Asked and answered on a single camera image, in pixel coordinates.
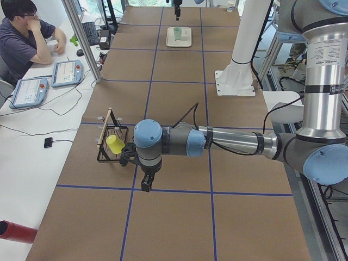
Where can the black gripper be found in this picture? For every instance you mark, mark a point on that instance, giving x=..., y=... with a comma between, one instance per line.
x=148, y=172
x=177, y=3

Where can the pale green plastic cup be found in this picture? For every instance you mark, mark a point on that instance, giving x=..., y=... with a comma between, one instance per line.
x=177, y=31

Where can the cream rabbit print tray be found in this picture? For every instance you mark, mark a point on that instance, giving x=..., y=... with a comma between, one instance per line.
x=185, y=41

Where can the yellow plastic cup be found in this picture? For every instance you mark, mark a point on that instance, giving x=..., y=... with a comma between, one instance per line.
x=115, y=144

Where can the black power adapter box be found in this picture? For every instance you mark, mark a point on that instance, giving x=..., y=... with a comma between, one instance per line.
x=104, y=40

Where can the black keyboard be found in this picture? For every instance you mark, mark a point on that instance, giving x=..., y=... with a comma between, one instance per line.
x=91, y=33

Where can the small black puck device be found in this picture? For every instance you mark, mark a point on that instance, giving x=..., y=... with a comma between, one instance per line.
x=48, y=142

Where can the black computer mouse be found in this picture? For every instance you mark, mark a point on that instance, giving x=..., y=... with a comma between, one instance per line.
x=79, y=53

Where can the green toy object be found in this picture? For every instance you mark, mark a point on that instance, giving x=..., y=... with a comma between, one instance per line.
x=74, y=40

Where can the far blue teach pendant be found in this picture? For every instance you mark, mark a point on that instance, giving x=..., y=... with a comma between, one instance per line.
x=67, y=73

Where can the blue teach pendant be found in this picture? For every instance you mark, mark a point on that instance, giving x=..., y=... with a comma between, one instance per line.
x=67, y=73
x=29, y=93

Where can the red cylinder bottle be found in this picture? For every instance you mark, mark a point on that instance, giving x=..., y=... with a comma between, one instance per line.
x=18, y=233

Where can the near blue teach pendant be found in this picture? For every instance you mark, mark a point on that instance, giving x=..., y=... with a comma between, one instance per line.
x=29, y=93

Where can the seated man in blue shirt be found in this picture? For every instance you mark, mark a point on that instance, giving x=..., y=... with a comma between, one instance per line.
x=23, y=39

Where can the black wire cup rack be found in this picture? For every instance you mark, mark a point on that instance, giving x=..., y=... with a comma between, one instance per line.
x=110, y=125

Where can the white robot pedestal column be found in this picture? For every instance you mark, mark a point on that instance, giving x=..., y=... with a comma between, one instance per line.
x=237, y=79

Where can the aluminium frame post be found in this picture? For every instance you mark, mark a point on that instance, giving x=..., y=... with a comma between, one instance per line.
x=79, y=32

